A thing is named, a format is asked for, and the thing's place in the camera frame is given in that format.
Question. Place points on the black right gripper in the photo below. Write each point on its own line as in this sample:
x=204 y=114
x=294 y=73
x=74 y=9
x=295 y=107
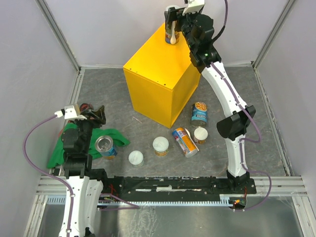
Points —
x=173 y=15

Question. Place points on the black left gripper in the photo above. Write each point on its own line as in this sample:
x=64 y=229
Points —
x=99 y=117

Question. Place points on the tall can with white spoon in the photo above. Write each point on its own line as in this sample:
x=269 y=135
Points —
x=170 y=33

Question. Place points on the blue yellow can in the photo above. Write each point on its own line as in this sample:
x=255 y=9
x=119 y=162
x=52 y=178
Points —
x=184 y=140

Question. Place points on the small can white lid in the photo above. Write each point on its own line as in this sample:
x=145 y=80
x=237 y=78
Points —
x=200 y=135

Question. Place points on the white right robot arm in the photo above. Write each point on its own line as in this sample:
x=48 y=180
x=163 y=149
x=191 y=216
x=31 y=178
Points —
x=238 y=115

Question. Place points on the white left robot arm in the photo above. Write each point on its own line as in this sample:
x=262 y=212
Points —
x=83 y=183

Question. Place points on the open blue tin can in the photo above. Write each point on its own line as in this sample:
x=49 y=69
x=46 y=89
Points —
x=106 y=147

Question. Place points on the small jar white lid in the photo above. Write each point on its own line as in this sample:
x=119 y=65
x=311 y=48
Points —
x=136 y=158

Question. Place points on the green cloth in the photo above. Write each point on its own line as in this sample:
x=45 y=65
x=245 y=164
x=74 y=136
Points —
x=57 y=157

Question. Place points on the yellow wooden cabinet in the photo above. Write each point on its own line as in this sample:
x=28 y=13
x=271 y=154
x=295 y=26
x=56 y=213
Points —
x=161 y=78

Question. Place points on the yellow can white lid middle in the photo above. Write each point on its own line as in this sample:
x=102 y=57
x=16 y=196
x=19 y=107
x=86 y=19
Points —
x=160 y=146

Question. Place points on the blue soup can lying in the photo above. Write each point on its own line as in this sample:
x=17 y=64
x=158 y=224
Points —
x=199 y=114

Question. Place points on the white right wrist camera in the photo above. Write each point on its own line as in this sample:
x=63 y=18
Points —
x=193 y=6

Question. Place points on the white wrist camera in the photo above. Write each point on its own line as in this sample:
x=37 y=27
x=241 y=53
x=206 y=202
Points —
x=71 y=112
x=193 y=6

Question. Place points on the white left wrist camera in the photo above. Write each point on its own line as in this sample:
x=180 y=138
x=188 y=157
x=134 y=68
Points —
x=71 y=112

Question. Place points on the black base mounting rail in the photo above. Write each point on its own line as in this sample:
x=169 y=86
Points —
x=163 y=189

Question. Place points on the light blue cable duct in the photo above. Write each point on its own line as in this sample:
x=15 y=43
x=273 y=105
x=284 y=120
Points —
x=223 y=202

